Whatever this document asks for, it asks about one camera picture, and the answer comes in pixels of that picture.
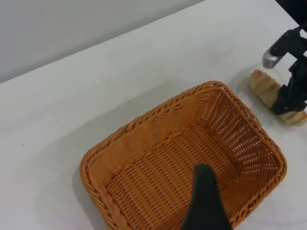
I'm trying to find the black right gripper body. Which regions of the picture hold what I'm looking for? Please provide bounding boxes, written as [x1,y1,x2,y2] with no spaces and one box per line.
[284,25,307,60]

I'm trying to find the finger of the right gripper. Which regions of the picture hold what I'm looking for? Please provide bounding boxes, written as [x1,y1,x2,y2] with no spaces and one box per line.
[270,58,307,116]

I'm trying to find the orange woven wicker basket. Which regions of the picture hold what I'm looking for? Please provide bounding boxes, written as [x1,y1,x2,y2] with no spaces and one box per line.
[79,80,288,230]

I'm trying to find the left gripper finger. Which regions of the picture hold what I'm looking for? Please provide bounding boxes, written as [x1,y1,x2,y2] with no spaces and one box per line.
[183,163,234,230]

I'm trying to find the ridged long bread loaf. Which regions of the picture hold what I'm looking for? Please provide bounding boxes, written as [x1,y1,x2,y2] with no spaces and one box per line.
[249,69,307,126]

